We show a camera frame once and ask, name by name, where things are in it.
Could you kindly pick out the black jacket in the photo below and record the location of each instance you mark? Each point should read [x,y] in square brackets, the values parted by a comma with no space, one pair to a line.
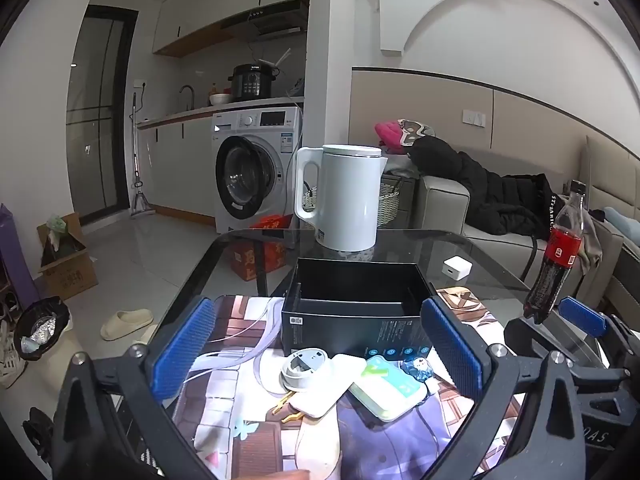
[475,185]

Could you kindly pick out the grey clothing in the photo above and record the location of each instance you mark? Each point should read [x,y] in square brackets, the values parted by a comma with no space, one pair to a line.
[594,245]

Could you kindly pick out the brown cardboard box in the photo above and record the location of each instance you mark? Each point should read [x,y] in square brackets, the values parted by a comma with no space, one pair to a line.
[70,277]

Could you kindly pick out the beige sofa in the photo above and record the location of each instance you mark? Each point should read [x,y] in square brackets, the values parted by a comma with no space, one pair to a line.
[440,200]

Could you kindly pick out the white wall switch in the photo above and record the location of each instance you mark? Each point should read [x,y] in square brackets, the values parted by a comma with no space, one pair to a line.
[474,117]

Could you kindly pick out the white bowl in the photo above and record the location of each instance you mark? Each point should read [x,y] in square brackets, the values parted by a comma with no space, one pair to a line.
[220,100]

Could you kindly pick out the white charger cube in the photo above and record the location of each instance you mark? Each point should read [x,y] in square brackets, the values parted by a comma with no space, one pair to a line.
[457,267]

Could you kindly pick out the white kitchen counter cabinet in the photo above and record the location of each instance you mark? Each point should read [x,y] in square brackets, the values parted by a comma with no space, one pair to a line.
[170,160]

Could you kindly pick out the wicker basket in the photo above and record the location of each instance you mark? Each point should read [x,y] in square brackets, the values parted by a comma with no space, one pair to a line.
[387,205]

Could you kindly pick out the beige slipper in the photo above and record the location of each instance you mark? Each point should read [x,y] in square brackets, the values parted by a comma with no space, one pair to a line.
[147,335]
[125,322]

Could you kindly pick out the black pressure cooker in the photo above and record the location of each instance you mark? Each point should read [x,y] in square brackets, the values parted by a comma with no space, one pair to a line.
[250,82]

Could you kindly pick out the cola bottle red label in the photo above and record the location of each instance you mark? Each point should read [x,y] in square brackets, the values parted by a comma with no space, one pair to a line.
[562,250]

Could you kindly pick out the white router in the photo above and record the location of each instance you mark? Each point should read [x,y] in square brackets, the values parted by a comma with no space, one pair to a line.
[281,60]

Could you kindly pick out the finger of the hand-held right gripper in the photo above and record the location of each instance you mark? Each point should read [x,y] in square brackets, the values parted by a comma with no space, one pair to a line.
[525,335]
[582,316]

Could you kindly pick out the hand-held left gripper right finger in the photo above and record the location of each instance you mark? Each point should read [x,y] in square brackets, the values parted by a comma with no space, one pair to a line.
[452,350]

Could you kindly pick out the pink cloth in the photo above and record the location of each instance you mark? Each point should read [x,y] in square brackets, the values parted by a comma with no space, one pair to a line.
[387,132]

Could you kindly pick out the red gift box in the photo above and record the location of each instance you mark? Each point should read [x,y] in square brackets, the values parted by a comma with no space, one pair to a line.
[270,222]

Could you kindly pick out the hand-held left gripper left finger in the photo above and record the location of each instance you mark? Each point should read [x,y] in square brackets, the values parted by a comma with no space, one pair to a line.
[182,347]

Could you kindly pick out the white electric kettle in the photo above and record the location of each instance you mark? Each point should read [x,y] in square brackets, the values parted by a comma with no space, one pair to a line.
[345,200]

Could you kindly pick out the light blue pillow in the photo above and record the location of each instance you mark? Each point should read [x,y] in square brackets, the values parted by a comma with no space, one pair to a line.
[622,222]

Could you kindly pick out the black cardboard box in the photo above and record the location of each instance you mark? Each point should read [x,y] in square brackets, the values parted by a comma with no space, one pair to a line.
[340,330]

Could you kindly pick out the white power bank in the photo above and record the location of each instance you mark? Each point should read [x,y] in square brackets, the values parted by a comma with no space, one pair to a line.
[330,385]

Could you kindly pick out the purple board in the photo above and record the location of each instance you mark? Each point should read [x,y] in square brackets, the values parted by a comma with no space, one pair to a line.
[15,260]

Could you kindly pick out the black framed glass door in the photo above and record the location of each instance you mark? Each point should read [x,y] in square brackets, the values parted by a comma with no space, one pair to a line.
[95,110]

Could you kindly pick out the kitchen faucet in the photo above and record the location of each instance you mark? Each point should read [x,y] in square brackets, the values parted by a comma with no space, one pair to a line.
[192,97]

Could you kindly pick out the mop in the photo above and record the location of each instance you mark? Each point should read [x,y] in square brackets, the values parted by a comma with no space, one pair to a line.
[135,160]

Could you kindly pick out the green white card pack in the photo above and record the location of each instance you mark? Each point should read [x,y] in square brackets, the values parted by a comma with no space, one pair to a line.
[385,387]

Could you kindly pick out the range hood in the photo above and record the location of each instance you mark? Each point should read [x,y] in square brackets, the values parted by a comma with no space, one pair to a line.
[270,20]

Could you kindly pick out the white wall cabinets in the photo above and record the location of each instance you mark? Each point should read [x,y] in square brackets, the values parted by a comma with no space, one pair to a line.
[200,5]

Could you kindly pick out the white trash bin black bag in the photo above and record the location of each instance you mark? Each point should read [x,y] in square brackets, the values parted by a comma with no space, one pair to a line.
[60,310]

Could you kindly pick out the white washing machine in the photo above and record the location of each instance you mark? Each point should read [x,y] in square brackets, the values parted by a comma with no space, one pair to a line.
[250,125]

